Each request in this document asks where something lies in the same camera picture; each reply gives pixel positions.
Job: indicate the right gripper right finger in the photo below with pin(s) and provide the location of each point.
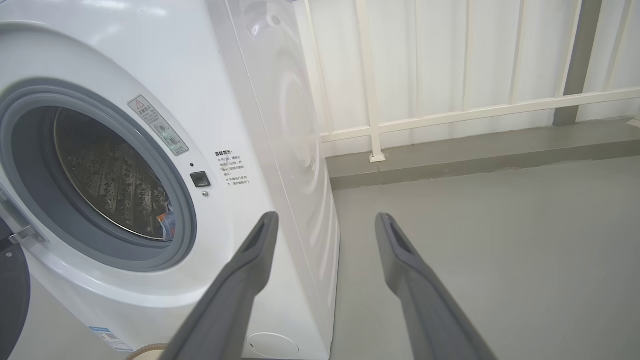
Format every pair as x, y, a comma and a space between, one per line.
425, 310

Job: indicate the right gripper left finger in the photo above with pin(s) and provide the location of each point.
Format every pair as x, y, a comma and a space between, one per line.
230, 300

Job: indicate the light blue printed garment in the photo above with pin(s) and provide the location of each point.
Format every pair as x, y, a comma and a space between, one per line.
167, 227

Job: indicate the black glass washing machine door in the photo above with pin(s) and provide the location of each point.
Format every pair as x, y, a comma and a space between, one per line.
12, 295

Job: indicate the cream perforated laundry basket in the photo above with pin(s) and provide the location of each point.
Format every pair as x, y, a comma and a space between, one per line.
147, 351

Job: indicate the metal door hinge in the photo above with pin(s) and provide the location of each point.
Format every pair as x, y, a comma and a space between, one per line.
22, 230

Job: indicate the grey rubber door gasket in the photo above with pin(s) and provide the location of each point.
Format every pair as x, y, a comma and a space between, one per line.
30, 170

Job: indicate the white front-load washing machine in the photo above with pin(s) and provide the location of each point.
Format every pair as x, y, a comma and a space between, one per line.
165, 45

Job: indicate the round white filter cover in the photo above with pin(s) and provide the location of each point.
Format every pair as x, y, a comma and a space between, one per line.
272, 346

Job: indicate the blue energy label sticker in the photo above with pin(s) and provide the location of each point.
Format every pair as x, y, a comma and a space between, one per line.
111, 340

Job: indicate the perforated steel drum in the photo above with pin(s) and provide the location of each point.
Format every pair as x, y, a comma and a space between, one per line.
105, 175

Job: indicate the grey warning sticker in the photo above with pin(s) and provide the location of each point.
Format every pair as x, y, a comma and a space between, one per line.
158, 126

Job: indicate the white metal railing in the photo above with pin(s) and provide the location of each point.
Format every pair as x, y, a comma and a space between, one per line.
372, 100

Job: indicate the grey vertical pillar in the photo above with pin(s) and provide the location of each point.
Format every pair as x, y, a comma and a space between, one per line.
577, 60

